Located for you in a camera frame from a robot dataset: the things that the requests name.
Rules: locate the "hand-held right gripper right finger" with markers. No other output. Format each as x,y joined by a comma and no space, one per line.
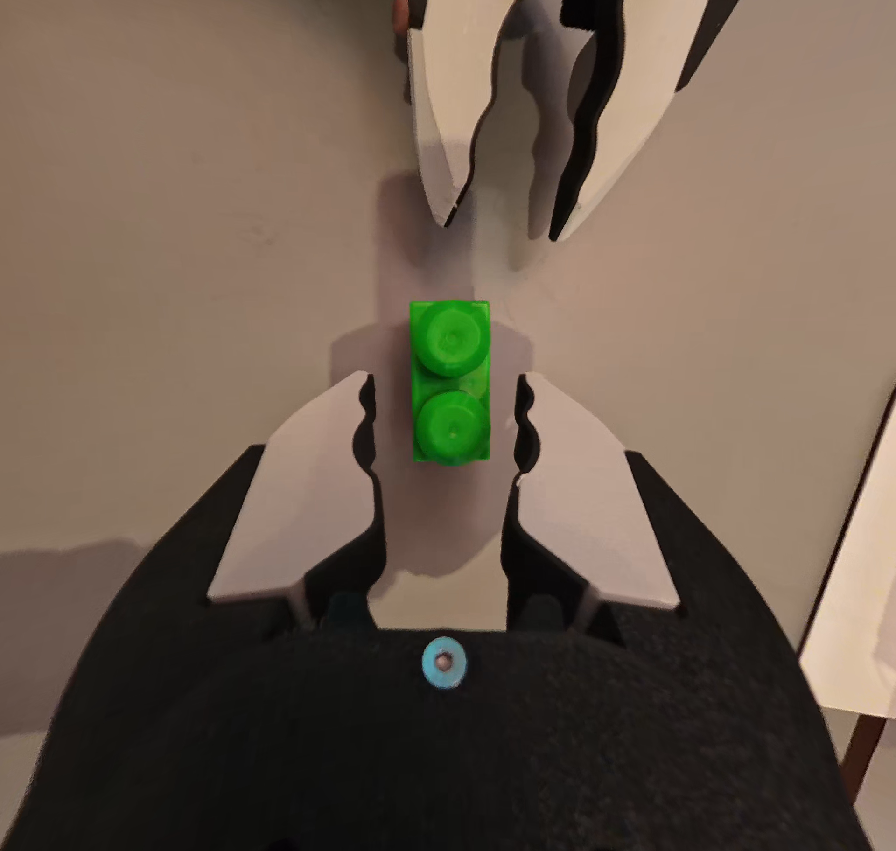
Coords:
588,515

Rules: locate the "white document holder stand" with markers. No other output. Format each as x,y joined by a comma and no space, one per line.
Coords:
861,585

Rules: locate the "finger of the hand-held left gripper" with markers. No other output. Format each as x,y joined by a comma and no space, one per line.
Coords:
651,60
455,60

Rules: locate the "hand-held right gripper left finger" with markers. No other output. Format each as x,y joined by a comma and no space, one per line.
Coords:
301,515

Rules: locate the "green mega block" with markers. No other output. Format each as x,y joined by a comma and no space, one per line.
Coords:
449,382

